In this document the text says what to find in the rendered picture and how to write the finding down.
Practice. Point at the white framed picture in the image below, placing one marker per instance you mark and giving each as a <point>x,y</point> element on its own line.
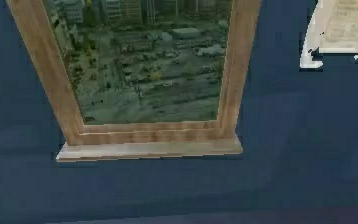
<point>347,30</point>

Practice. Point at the wooden framed window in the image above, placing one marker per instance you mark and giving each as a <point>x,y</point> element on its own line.
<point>147,136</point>

